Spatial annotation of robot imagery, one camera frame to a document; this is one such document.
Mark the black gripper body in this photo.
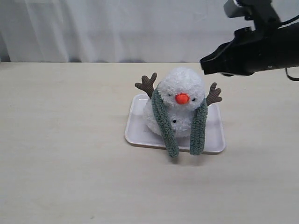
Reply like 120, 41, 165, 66
214, 28, 280, 76

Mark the green knitted scarf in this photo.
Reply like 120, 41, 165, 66
151, 88, 209, 158

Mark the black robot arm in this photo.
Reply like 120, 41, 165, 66
199, 17, 299, 76

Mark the white plush snowman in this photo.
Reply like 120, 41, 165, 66
134, 67, 222, 138

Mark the white rectangular tray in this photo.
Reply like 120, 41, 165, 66
124, 94, 227, 154

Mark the white backdrop curtain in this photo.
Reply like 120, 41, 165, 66
0, 0, 299, 63

